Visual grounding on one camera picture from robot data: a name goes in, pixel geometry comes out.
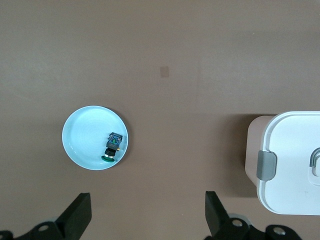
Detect green push-button switch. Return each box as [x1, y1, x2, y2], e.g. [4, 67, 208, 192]
[101, 131, 124, 163]

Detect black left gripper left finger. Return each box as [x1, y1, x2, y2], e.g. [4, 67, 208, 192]
[0, 192, 93, 240]

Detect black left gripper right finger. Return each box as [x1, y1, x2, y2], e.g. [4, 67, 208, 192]
[204, 191, 301, 240]

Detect white lidded lunch box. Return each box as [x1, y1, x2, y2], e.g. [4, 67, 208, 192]
[244, 110, 320, 216]

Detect light blue round plate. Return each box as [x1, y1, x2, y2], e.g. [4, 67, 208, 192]
[61, 105, 133, 171]

